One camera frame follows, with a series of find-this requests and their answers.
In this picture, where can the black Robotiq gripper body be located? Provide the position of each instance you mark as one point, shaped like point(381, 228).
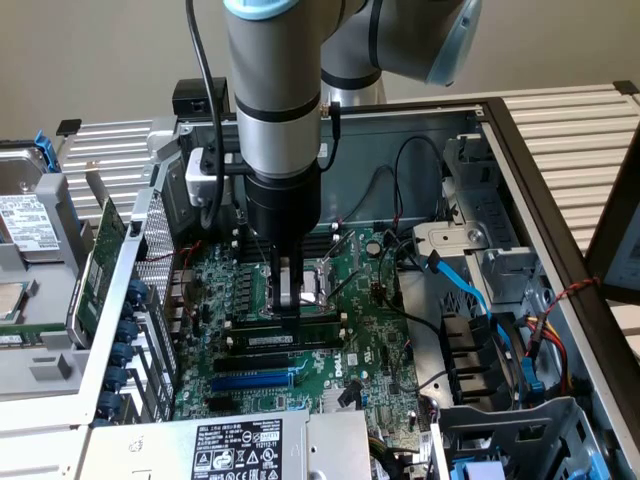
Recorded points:
point(282, 205)

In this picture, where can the grey plastic parts rack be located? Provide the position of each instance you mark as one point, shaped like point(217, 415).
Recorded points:
point(50, 210)

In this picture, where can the grey metal PC case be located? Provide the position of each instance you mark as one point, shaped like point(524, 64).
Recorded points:
point(375, 140)

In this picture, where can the blue plastic drive carrier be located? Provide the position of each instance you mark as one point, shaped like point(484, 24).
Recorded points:
point(477, 471)

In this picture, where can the short black expansion slot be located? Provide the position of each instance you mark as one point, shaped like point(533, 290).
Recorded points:
point(220, 406)

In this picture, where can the grey perforated disk bay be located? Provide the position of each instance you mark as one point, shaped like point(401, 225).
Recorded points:
point(510, 425)

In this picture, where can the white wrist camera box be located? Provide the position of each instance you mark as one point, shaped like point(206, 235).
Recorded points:
point(197, 175)

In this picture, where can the blue expansion slot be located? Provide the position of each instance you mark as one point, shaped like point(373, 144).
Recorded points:
point(250, 384)

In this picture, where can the metal CPU socket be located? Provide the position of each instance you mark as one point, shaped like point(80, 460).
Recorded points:
point(312, 300)

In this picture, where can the silver CPU chip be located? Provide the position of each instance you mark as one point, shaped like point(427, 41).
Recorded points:
point(10, 300)

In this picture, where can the blue card retention clip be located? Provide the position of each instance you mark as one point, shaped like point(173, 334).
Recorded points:
point(108, 404)
point(136, 295)
point(122, 355)
point(116, 380)
point(129, 330)

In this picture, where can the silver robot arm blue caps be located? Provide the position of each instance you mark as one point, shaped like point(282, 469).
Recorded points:
point(275, 75)

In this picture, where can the long black expansion slot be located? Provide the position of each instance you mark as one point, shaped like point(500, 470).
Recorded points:
point(250, 364)

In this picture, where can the black fan shroud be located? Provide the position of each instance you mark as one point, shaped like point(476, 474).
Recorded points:
point(470, 350)

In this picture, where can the bare metal disk bay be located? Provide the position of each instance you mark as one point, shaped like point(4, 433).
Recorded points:
point(490, 215)

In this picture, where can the black slat end cap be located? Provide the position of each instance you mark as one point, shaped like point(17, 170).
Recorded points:
point(626, 88)
point(68, 127)

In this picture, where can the black RAM slot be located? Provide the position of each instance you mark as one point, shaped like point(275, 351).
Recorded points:
point(320, 317)
point(316, 251)
point(325, 234)
point(322, 240)
point(320, 246)
point(260, 350)

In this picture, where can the small silver heatsink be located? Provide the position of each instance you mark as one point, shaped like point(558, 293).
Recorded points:
point(332, 400)

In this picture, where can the thin metal locking lever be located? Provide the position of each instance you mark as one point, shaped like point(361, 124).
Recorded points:
point(262, 250)

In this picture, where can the silver coin battery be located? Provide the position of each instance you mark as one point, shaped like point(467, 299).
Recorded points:
point(374, 247)

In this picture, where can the hard disk with blue rails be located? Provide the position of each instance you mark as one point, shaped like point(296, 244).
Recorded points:
point(20, 220)

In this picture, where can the dark framed display panel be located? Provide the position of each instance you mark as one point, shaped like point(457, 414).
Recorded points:
point(622, 250)

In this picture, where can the green Dell motherboard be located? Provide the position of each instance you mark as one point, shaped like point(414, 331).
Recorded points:
point(370, 310)

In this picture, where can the green expansion card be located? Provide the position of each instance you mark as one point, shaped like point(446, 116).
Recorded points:
point(100, 250)

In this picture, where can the metal socket cover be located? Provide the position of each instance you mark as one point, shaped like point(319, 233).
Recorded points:
point(345, 247)

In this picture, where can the silver power supply with label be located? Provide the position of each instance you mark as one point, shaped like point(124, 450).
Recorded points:
point(150, 445)

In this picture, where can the green RAM stick white label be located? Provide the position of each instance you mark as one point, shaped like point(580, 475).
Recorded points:
point(30, 328)

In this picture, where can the black box with socket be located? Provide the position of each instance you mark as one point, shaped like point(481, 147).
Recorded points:
point(185, 95)

